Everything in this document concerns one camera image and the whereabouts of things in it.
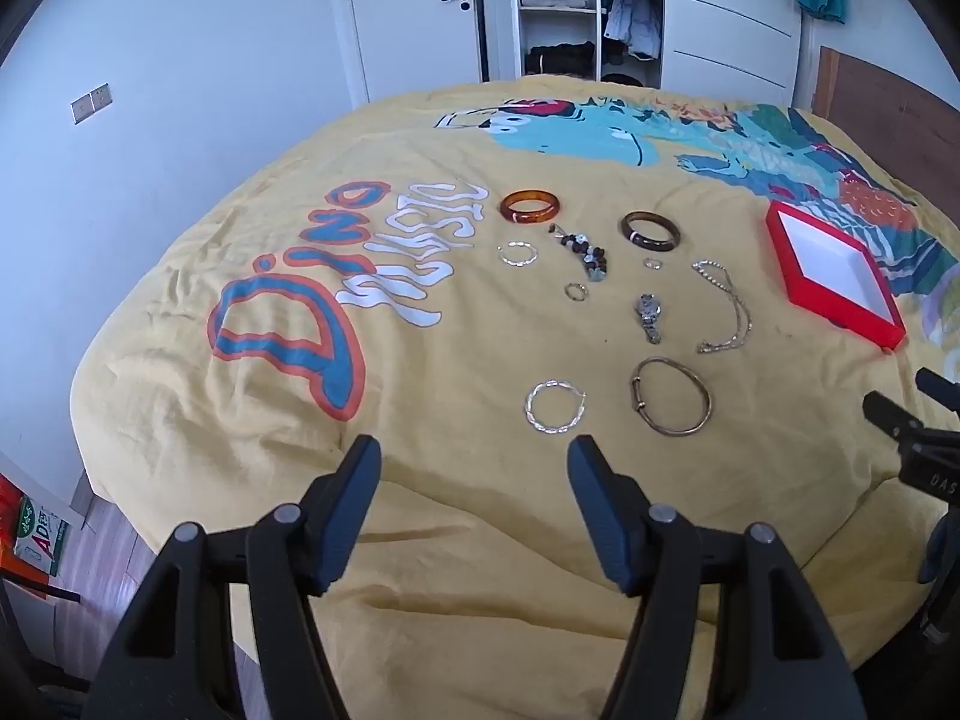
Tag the amber orange bangle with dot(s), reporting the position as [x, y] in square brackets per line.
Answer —
[529, 196]

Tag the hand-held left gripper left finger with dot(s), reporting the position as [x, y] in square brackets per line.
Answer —
[352, 510]

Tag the open white wardrobe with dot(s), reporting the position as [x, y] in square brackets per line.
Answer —
[555, 26]

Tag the small twisted silver hoop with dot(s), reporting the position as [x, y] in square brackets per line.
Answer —
[517, 262]

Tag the folded dark clothes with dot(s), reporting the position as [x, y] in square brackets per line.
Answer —
[561, 60]

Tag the red jewelry box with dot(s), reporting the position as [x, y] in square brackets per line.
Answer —
[832, 262]

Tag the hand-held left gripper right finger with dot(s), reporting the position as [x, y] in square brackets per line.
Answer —
[596, 510]

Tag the hanging clothes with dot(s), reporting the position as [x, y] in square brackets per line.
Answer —
[634, 11]

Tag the silver wristwatch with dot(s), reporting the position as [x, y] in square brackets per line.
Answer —
[648, 307]

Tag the dark brown bangle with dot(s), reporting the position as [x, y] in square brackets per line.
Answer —
[649, 246]

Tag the yellow printed blanket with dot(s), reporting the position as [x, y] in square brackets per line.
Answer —
[225, 427]

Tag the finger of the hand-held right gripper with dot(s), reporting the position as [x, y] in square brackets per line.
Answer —
[922, 457]
[941, 388]

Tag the wall light switch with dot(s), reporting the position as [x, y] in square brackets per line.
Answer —
[91, 103]

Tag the white wardrobe door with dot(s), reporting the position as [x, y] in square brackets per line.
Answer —
[731, 7]

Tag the large twisted silver hoop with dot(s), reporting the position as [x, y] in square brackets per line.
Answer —
[529, 409]

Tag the wooden headboard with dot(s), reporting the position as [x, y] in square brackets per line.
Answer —
[892, 112]

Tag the thin metal bangle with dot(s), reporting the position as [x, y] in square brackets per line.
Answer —
[639, 399]

